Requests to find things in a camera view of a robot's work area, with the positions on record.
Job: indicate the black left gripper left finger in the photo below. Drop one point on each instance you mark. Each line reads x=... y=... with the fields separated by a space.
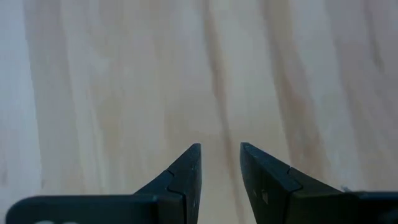
x=183 y=193

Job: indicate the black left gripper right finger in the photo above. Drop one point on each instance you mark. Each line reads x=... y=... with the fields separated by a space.
x=273 y=199

